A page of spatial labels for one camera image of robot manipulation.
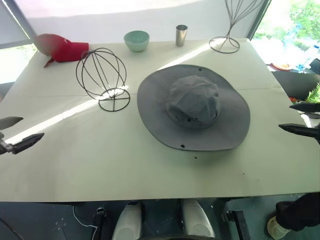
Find steel tumbler cup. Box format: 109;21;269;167
175;24;189;47

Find white robot left leg shell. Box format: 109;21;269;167
111;201;144;240

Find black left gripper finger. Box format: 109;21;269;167
0;116;24;130
11;132;45;155

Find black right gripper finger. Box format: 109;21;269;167
289;102;320;113
278;123;320;145

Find green plant leaves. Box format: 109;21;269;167
307;82;320;103

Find white robot right leg shell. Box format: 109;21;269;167
179;199;216;240

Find black wire head stand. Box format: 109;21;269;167
75;48;131;113

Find mint green bowl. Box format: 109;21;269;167
123;30;151;53

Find grey window frame post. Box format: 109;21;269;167
0;0;39;50

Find tall grey wire hat stand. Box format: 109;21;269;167
208;0;266;54

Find red baseball cap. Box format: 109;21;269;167
34;33;90;68

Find white paper table cover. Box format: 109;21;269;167
0;37;320;203

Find white robot leg shell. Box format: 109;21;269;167
179;199;216;240
111;201;144;240

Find orange plate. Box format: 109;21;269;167
272;62;294;70

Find person's dark trouser leg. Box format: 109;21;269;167
275;192;320;232

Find black table leg bracket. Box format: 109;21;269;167
221;209;251;240

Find large black padded object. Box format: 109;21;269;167
271;71;320;100

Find person's cream shoe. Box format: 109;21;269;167
266;216;292;240

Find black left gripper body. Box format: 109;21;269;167
0;132;13;156

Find grey wide-brim sun hat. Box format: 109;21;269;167
136;64;251;152

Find thin white floor cable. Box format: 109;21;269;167
72;206;99;229

